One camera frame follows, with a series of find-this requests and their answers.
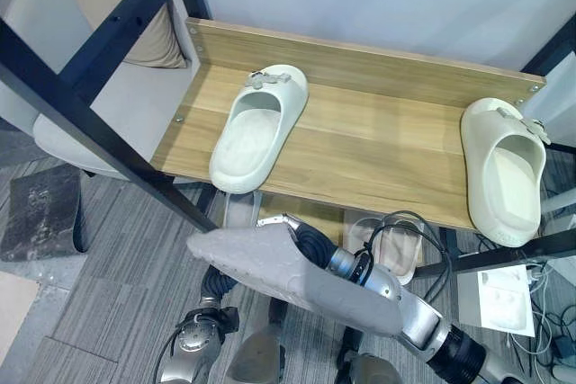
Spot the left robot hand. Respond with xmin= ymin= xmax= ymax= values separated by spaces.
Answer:
xmin=200 ymin=265 xmax=239 ymax=309

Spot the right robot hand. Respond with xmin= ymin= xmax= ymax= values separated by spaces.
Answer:
xmin=256 ymin=213 xmax=338 ymax=270

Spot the grey-white slipper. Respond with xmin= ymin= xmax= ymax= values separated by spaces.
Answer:
xmin=185 ymin=224 xmax=403 ymax=338

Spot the wooden shoe rack shelf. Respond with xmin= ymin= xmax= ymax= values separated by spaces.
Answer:
xmin=150 ymin=17 xmax=548 ymax=231

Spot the pale grey slipper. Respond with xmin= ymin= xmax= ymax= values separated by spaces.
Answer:
xmin=223 ymin=190 xmax=263 ymax=228

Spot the pink-lined slipper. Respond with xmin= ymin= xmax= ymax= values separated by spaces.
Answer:
xmin=343 ymin=216 xmax=425 ymax=287

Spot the left robot leg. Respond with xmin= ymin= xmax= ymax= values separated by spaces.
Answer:
xmin=224 ymin=324 xmax=287 ymax=384

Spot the robot leg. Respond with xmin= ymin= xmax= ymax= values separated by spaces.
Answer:
xmin=224 ymin=324 xmax=287 ymax=384
xmin=336 ymin=351 xmax=404 ymax=384

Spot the cream slipper with charm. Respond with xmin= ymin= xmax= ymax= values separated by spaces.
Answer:
xmin=209 ymin=64 xmax=311 ymax=192
xmin=460 ymin=96 xmax=553 ymax=249

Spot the right robot leg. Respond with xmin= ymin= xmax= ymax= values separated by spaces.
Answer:
xmin=336 ymin=351 xmax=404 ymax=384

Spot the dark stone-look mat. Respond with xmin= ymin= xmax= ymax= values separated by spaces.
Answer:
xmin=0 ymin=162 xmax=90 ymax=263

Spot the white foam tray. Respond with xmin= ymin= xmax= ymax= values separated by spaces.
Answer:
xmin=457 ymin=262 xmax=537 ymax=338

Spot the brown cardboard sheet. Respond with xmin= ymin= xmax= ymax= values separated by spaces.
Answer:
xmin=0 ymin=270 xmax=42 ymax=336

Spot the grey upholstered chair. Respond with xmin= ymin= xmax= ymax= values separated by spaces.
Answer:
xmin=0 ymin=0 xmax=213 ymax=187

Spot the beige cushion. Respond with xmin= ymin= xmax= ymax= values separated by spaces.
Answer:
xmin=52 ymin=0 xmax=189 ymax=70

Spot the black power adapter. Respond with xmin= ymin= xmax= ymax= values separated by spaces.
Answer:
xmin=552 ymin=333 xmax=576 ymax=359

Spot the black cable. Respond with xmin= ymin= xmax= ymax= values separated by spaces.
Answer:
xmin=357 ymin=210 xmax=456 ymax=311

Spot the black metal rack frame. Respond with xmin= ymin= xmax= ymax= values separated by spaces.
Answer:
xmin=0 ymin=0 xmax=576 ymax=278

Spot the white cable bundle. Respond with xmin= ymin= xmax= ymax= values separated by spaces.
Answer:
xmin=506 ymin=260 xmax=576 ymax=384

